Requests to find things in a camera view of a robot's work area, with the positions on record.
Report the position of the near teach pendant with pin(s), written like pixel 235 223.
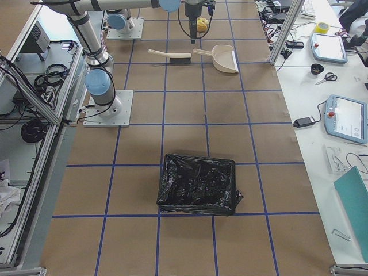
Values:
pixel 346 118

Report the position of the beige hand brush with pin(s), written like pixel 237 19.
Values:
pixel 174 58

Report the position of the black bag lined bin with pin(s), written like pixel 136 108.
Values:
pixel 198 185

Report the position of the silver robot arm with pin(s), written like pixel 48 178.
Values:
pixel 99 81
pixel 120 20

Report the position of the far teach pendant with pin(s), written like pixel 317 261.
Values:
pixel 328 48

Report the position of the teach pendant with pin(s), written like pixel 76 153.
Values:
pixel 328 48
pixel 346 118

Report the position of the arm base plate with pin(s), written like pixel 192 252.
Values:
pixel 133 30
pixel 118 114

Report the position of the black power adapter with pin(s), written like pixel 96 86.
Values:
pixel 304 122

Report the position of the metal hex key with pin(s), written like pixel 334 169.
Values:
pixel 341 235

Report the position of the grey control box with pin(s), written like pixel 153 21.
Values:
pixel 37 42

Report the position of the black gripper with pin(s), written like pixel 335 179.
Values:
pixel 190 11

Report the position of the beige plastic dustpan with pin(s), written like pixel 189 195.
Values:
pixel 223 58

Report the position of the yellow tape roll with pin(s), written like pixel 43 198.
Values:
pixel 322 28

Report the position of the black handled scissors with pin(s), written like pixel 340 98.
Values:
pixel 330 76

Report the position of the aluminium frame post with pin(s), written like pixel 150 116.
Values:
pixel 285 30

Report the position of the teal folder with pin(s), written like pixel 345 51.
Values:
pixel 353 195

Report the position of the yellow sponge trash pile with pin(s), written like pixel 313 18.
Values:
pixel 202 24

